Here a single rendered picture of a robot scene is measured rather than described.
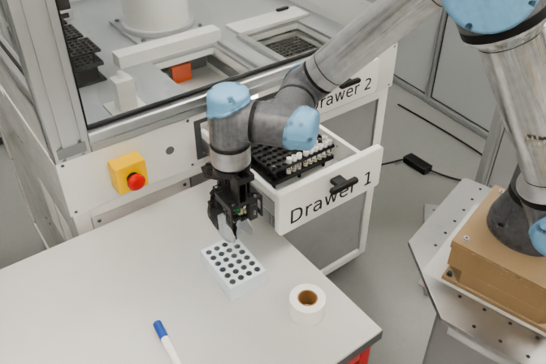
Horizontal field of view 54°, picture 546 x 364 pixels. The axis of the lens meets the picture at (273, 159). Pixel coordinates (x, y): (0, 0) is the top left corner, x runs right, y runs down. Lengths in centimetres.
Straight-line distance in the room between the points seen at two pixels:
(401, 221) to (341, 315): 139
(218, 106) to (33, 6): 37
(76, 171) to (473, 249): 82
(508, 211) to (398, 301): 106
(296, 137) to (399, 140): 207
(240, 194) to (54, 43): 44
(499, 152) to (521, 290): 98
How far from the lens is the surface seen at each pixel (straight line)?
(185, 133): 129
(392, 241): 233
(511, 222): 111
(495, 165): 207
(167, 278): 115
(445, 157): 287
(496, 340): 111
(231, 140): 93
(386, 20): 90
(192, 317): 108
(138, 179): 119
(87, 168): 122
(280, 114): 89
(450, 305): 114
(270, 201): 113
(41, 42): 107
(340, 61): 94
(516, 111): 82
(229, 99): 89
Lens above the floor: 161
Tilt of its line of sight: 36 degrees down
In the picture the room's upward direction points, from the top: straight up
